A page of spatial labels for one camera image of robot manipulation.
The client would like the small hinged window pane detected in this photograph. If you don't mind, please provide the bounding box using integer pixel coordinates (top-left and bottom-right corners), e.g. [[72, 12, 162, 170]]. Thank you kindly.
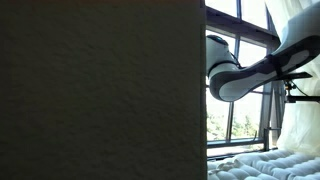
[[206, 137, 268, 159]]

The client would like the white tufted cushion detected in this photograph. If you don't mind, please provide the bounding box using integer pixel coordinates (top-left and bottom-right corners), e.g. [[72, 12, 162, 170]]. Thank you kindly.
[[206, 148, 320, 180]]

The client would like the white sheer curtain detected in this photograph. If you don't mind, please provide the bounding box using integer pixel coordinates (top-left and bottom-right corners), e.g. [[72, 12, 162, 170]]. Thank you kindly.
[[264, 0, 320, 158]]

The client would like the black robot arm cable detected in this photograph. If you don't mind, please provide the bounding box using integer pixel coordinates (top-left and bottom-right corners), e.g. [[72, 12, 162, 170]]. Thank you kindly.
[[229, 52, 242, 69]]

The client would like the dark metal window frame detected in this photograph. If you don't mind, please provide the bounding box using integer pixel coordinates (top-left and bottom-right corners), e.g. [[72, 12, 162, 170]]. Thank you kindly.
[[203, 0, 288, 161]]

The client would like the black stereo camera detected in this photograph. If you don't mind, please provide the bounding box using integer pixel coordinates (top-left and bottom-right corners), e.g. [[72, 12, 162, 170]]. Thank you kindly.
[[264, 71, 313, 82]]

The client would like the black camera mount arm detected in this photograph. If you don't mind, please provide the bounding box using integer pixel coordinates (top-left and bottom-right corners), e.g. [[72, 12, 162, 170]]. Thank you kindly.
[[283, 79, 320, 104]]

